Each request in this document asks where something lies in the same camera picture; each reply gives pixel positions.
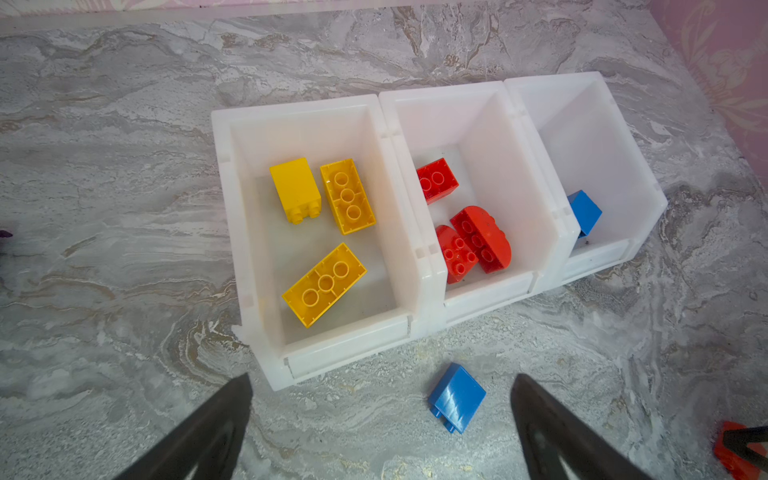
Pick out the red lego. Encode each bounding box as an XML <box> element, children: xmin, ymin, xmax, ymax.
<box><xmin>714</xmin><ymin>421</ymin><xmax>767</xmax><ymax>480</ymax></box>
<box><xmin>436</xmin><ymin>225</ymin><xmax>478</xmax><ymax>285</ymax></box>

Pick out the yellow long lego brick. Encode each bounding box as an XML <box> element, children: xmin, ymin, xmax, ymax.
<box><xmin>320</xmin><ymin>159</ymin><xmax>376</xmax><ymax>235</ymax></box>

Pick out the yellow square lego brick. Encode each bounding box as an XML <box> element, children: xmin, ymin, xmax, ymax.
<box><xmin>270</xmin><ymin>158</ymin><xmax>322</xmax><ymax>225</ymax></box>

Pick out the white bin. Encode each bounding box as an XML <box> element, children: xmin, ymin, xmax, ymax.
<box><xmin>504</xmin><ymin>72</ymin><xmax>668</xmax><ymax>286</ymax></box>
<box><xmin>211</xmin><ymin>94</ymin><xmax>437</xmax><ymax>391</ymax></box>
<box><xmin>379</xmin><ymin>81</ymin><xmax>577</xmax><ymax>329</ymax></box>

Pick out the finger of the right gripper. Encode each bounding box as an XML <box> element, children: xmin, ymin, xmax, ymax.
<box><xmin>722</xmin><ymin>425</ymin><xmax>767</xmax><ymax>471</ymax></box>

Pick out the blue square lego brick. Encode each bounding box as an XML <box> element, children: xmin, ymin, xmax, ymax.
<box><xmin>427</xmin><ymin>363</ymin><xmax>486</xmax><ymax>434</ymax></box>

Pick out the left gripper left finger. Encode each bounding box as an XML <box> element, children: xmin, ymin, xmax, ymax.
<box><xmin>118</xmin><ymin>374</ymin><xmax>253</xmax><ymax>479</ymax></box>

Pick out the red arch lego brick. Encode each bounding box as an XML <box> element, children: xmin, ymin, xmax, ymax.
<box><xmin>450</xmin><ymin>205</ymin><xmax>511</xmax><ymax>274</ymax></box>

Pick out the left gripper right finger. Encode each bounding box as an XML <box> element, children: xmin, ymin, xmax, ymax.
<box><xmin>510</xmin><ymin>373</ymin><xmax>649</xmax><ymax>479</ymax></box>

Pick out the blue lego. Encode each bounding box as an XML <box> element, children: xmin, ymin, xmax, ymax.
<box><xmin>567</xmin><ymin>190</ymin><xmax>602</xmax><ymax>238</ymax></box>

